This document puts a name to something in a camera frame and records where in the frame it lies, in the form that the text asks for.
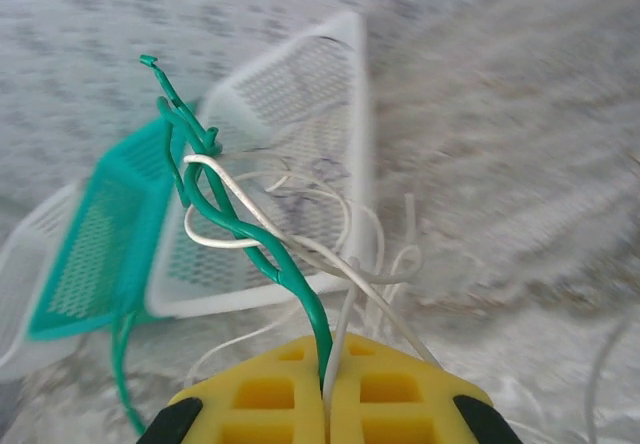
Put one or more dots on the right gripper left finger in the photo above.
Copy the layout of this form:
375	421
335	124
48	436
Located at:
260	399

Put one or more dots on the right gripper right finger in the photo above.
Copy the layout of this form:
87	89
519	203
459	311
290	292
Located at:
400	399

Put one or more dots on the teal plastic mesh basket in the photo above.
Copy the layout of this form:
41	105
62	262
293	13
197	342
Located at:
100	244

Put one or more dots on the white plastic mesh basket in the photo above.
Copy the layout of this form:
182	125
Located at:
300	89
30	244

